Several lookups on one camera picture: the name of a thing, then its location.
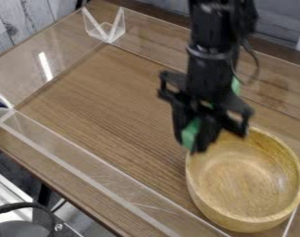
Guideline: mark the green rectangular block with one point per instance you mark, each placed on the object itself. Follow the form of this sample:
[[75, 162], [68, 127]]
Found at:
[[189, 133]]

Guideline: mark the black table leg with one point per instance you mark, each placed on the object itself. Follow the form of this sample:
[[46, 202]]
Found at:
[[45, 195]]

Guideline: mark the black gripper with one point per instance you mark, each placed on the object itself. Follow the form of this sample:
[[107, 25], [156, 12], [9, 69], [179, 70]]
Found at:
[[203, 94]]

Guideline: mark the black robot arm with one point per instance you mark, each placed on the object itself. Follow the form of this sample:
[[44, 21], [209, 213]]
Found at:
[[222, 25]]

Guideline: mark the black metal base plate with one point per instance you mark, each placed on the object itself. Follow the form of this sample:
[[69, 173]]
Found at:
[[57, 225]]

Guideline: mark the clear acrylic tray walls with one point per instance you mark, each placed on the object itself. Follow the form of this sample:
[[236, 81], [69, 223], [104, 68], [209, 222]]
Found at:
[[87, 126]]

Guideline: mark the brown wooden bowl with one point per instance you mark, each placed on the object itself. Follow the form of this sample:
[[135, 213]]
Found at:
[[244, 181]]

